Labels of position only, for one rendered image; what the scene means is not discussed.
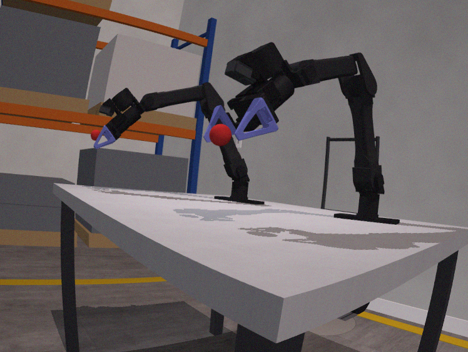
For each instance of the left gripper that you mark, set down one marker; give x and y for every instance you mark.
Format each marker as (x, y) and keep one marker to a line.
(252, 111)

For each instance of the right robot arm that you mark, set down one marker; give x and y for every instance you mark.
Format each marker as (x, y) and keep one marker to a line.
(235, 166)

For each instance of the red sphere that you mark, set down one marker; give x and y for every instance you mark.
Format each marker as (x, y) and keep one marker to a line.
(95, 134)
(220, 135)

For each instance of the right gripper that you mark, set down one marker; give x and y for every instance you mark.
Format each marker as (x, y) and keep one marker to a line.
(111, 133)

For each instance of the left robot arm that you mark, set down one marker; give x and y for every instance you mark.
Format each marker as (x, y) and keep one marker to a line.
(256, 67)

